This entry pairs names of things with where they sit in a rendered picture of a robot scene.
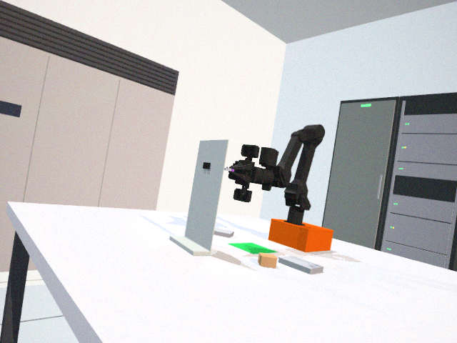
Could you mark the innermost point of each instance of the grey panel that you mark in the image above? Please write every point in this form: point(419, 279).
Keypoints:
point(204, 201)

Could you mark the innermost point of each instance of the green square zone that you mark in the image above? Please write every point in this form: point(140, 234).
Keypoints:
point(252, 248)

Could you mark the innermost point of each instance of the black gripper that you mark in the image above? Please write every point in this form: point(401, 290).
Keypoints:
point(250, 173)

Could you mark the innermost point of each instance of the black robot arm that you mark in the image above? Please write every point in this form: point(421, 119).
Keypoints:
point(296, 192)

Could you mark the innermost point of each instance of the white flat rectangular block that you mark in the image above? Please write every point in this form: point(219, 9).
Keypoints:
point(301, 264)
point(223, 233)

